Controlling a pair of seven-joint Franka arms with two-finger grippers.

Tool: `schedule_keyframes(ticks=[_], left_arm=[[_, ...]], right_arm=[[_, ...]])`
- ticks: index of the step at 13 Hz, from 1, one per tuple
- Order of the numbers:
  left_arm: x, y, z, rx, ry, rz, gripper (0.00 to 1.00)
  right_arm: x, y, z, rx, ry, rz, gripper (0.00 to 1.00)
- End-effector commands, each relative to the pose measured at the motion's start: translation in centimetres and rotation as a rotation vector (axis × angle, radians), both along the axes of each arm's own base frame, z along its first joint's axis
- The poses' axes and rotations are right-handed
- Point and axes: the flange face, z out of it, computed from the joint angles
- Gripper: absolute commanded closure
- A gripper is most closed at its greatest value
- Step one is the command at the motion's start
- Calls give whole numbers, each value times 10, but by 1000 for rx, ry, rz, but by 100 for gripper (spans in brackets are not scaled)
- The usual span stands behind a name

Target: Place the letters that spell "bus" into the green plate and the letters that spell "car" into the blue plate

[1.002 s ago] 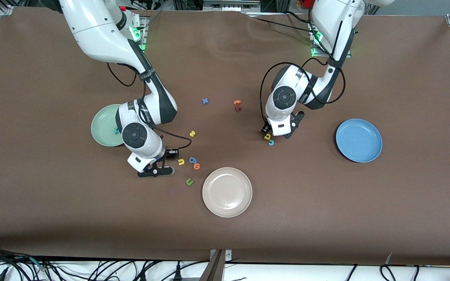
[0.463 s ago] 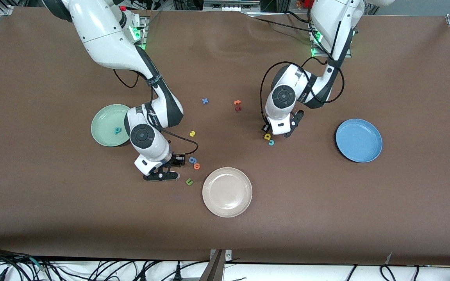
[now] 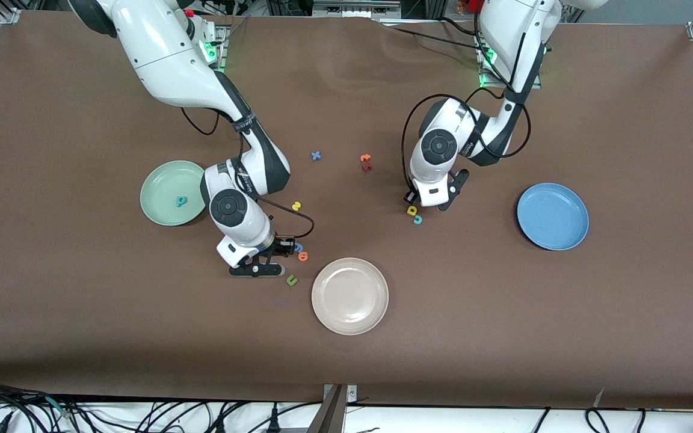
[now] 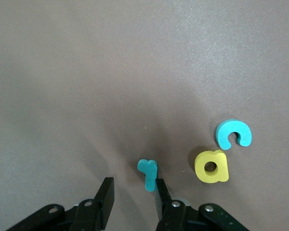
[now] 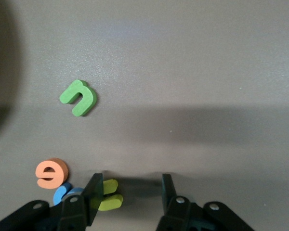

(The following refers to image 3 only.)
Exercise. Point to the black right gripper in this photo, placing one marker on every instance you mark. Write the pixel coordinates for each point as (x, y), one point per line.
(282, 246)

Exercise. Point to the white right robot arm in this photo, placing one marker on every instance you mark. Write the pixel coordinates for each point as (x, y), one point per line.
(166, 60)

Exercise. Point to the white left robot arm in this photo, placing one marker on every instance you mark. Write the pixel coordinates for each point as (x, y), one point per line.
(515, 36)

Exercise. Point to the beige plate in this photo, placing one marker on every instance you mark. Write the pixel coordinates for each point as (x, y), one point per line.
(349, 296)

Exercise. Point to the green plate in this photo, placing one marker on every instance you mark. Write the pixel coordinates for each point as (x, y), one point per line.
(166, 180)

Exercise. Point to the blue plate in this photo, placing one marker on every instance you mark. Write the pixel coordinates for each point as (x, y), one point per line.
(554, 216)

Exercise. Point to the brown table mat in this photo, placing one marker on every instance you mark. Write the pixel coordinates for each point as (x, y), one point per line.
(443, 349)

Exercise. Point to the black power plug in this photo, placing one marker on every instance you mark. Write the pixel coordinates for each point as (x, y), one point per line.
(274, 421)

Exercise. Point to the grey equipment rack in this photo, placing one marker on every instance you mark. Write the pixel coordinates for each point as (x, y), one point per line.
(355, 7)

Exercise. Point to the red box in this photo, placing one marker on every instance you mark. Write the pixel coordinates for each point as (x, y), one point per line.
(474, 5)

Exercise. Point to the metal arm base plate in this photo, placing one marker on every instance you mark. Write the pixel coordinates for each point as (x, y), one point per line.
(221, 54)
(536, 83)

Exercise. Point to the aluminium post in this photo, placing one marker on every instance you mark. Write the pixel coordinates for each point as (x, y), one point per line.
(331, 415)

